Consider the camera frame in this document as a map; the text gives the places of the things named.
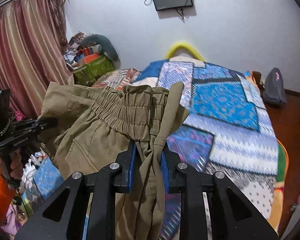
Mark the grey backpack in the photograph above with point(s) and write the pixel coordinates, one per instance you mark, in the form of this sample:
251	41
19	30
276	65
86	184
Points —
274	91

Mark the yellow curved headboard tube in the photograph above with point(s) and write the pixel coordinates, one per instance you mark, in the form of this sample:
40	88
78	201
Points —
184	47

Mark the olive green pants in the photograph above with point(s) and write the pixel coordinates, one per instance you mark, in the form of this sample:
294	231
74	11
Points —
96	124

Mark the green storage bag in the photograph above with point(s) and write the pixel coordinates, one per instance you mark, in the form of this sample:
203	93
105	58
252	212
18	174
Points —
91	72

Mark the striped red curtain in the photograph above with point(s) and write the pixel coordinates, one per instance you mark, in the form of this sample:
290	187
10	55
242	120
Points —
32	45

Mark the orange box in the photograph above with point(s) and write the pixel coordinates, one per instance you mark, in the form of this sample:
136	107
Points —
87	59

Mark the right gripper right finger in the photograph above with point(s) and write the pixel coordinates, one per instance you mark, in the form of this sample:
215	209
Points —
211	203

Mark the blue patchwork bedspread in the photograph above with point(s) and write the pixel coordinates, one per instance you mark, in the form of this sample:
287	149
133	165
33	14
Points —
228	129

